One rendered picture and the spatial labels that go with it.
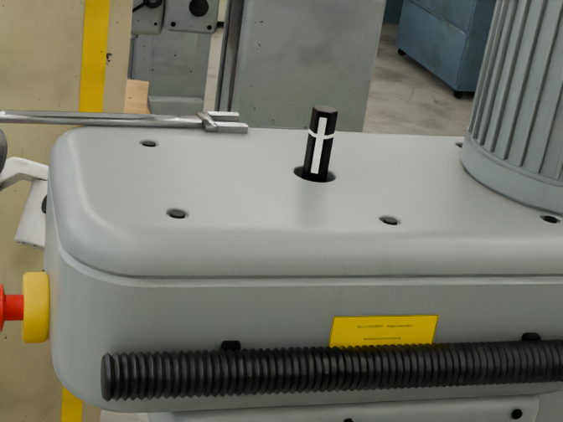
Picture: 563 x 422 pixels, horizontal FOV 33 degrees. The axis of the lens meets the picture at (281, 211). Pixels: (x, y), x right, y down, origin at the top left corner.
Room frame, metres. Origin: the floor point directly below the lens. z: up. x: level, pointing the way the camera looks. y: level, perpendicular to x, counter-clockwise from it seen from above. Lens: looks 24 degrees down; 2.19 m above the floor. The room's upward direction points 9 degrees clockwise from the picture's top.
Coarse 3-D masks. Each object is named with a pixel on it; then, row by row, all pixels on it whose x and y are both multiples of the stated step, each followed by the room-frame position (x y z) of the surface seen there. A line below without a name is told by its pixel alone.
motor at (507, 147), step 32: (512, 0) 0.83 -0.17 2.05; (544, 0) 0.80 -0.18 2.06; (512, 32) 0.82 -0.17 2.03; (544, 32) 0.79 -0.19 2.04; (512, 64) 0.81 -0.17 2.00; (544, 64) 0.78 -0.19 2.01; (480, 96) 0.86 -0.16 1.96; (512, 96) 0.81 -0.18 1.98; (544, 96) 0.78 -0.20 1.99; (480, 128) 0.84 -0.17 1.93; (512, 128) 0.80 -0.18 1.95; (544, 128) 0.78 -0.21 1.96; (480, 160) 0.82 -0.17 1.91; (512, 160) 0.79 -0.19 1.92; (544, 160) 0.78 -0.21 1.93; (512, 192) 0.78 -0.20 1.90; (544, 192) 0.77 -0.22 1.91
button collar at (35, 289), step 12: (24, 276) 0.70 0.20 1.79; (36, 276) 0.70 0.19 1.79; (48, 276) 0.71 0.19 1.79; (24, 288) 0.69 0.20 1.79; (36, 288) 0.69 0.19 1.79; (48, 288) 0.69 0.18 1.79; (24, 300) 0.68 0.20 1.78; (36, 300) 0.68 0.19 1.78; (48, 300) 0.69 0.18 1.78; (24, 312) 0.67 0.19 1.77; (36, 312) 0.68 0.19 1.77; (48, 312) 0.68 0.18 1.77; (24, 324) 0.67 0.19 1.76; (36, 324) 0.67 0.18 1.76; (48, 324) 0.68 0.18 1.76; (24, 336) 0.68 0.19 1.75; (36, 336) 0.68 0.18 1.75; (48, 336) 0.68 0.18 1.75
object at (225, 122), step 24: (0, 120) 0.78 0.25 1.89; (24, 120) 0.79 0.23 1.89; (48, 120) 0.79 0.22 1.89; (72, 120) 0.80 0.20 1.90; (96, 120) 0.81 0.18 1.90; (120, 120) 0.82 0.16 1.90; (144, 120) 0.83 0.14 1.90; (168, 120) 0.84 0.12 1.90; (192, 120) 0.85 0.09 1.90; (216, 120) 0.87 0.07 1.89
